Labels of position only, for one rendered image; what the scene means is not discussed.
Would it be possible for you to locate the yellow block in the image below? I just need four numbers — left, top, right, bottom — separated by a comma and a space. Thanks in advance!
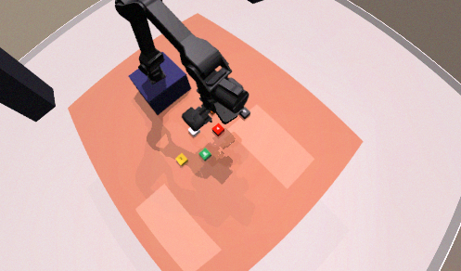
175, 153, 188, 166

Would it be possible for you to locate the green digit block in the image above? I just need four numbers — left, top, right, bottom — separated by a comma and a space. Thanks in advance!
199, 148, 211, 161

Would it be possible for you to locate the red block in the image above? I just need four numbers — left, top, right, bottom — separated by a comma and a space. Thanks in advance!
212, 123, 224, 136

